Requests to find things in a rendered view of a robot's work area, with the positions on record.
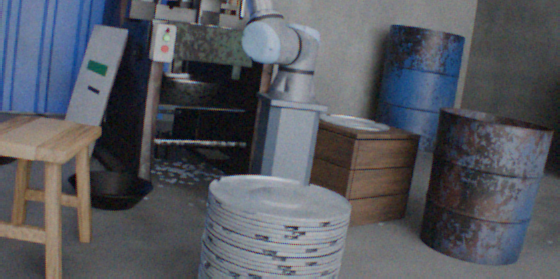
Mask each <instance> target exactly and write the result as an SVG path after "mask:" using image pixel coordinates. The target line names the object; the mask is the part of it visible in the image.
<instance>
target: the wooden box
mask: <svg viewBox="0 0 560 279"><path fill-rule="evenodd" d="M389 127H390V129H389V130H388V131H369V130H362V129H355V128H350V127H345V126H340V125H336V124H332V123H328V122H326V121H321V120H319V124H318V130H317V136H316V141H315V148H314V153H313V159H312V166H311V177H310V182H309V186H310V184H312V185H315V186H319V187H322V188H323V189H324V188H326V189H329V190H331V191H333V192H335V193H337V194H339V195H340V196H342V197H345V199H346V200H348V202H349V203H350V204H351V206H352V208H351V212H350V223H349V225H348V227H352V226H359V225H365V224H371V223H378V222H384V221H390V220H396V219H402V218H404V215H405V211H406V206H407V200H408V195H409V191H410V185H411V181H412V176H413V171H414V166H413V165H415V162H416V156H417V152H418V147H419V142H420V140H417V139H420V138H421V134H418V133H411V132H408V131H405V130H401V129H399V128H395V127H391V126H389Z"/></svg>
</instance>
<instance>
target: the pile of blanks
mask: <svg viewBox="0 0 560 279"><path fill-rule="evenodd" d="M206 210H207V213H206V214H207V217H205V228H204V234H203V235H202V245H203V246H202V251H201V258H200V264H199V274H198V279H338V274H339V270H340V266H341V259H342V256H343V252H344V248H345V240H346V237H347V227H348V225H349V223H350V214H349V215H347V217H343V218H341V219H338V220H334V221H328V222H285V221H278V220H272V219H268V218H263V217H259V216H255V215H252V213H245V212H241V211H237V210H234V209H232V208H230V207H228V206H226V205H224V204H222V203H220V202H219V201H217V200H216V198H213V197H212V195H211V194H210V192H209V190H208V199H207V202H206Z"/></svg>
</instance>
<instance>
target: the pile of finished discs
mask: <svg viewBox="0 0 560 279"><path fill-rule="evenodd" d="M319 120H321V121H326V122H328V123H332V124H336V125H340V126H345V127H350V128H355V129H362V130H369V131H388V130H389V129H390V127H389V126H387V125H385V124H382V123H380V122H379V124H378V123H376V124H374V121H369V120H364V119H360V118H354V117H349V116H341V115H333V114H330V116H327V114H320V119H319Z"/></svg>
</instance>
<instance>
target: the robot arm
mask: <svg viewBox="0 0 560 279"><path fill-rule="evenodd" d="M245 2H246V5H247V10H248V13H249V20H248V21H247V22H246V28H245V29H244V31H243V34H244V35H243V36H242V38H241V42H242V47H243V50H244V52H245V53H246V55H247V56H248V57H249V58H250V59H252V60H253V61H254V62H258V63H261V64H279V66H278V72H277V75H276V77H275V78H274V80H273V82H272V84H271V86H270V88H269V91H268V96H270V97H273V98H277V99H281V100H285V101H291V102H298V103H308V104H314V103H315V102H316V92H315V85H314V72H315V66H316V60H317V54H318V48H319V45H320V33H319V32H318V31H316V30H314V29H312V28H309V27H306V26H303V25H299V24H294V23H286V24H285V21H284V17H283V15H282V14H281V13H280V12H277V7H276V3H275V0H245Z"/></svg>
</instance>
